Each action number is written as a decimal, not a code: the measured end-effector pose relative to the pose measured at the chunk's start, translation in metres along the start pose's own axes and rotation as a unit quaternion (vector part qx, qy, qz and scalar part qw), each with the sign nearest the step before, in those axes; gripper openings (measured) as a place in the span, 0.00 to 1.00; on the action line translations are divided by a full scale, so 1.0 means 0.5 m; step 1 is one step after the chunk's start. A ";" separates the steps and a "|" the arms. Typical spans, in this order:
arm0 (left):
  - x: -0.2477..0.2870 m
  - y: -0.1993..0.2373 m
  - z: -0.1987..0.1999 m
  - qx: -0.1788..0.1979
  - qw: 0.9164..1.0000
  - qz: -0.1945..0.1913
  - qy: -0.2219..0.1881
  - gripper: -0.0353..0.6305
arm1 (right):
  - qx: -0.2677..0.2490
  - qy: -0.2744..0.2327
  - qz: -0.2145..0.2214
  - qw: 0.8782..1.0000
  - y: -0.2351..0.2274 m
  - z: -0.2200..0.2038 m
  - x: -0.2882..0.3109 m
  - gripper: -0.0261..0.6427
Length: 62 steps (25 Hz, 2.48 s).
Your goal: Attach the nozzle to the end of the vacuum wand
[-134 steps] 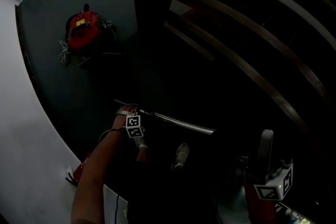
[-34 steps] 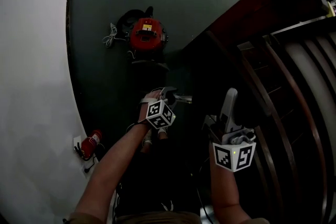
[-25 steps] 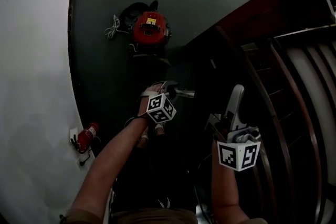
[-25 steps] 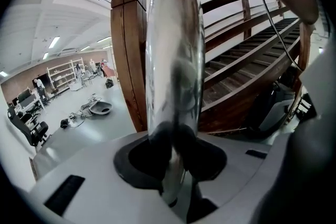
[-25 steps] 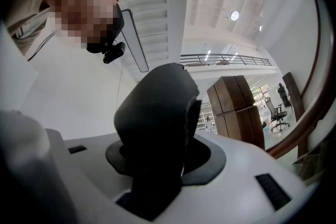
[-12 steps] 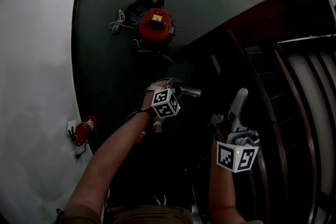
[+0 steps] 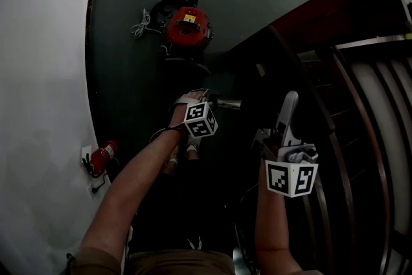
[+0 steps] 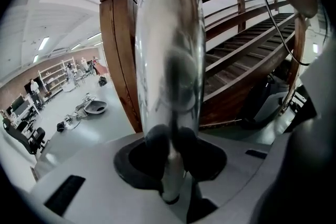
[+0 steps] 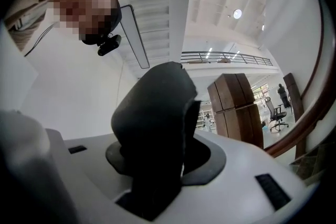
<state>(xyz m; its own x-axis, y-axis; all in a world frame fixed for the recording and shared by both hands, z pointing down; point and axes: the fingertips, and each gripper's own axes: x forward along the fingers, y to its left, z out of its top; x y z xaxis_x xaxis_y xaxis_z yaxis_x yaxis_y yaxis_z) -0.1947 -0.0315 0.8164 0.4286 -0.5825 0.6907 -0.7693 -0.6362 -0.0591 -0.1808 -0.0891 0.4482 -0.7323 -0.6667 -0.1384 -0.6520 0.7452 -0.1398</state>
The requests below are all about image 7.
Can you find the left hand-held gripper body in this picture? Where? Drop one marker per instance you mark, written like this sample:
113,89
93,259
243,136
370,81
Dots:
200,120

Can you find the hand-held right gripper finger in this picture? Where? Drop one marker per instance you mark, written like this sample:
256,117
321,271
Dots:
288,109

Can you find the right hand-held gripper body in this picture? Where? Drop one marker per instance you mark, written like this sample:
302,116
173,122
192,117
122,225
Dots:
291,175

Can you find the silver metal vacuum wand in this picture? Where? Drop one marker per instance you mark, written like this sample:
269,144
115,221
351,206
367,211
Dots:
229,104

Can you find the person's left forearm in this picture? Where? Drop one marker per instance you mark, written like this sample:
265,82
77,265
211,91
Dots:
135,183

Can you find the person's right forearm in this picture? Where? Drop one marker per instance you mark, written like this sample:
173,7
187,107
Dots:
273,222

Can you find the red canister vacuum cleaner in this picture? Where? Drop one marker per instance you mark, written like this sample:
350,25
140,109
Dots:
188,27

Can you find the person's left hand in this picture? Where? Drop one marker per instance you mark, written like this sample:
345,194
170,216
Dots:
190,96

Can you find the person's white shoe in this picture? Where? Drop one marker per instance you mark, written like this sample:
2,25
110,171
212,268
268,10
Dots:
172,159
193,145

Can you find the dark wooden stair railing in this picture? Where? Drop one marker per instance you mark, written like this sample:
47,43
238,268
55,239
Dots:
325,112

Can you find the person's black shorts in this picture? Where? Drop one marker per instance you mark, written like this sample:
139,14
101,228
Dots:
183,206

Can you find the red fire extinguisher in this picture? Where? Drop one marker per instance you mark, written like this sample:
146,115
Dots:
103,154

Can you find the person's olive shirt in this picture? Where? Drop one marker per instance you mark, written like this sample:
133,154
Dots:
180,262

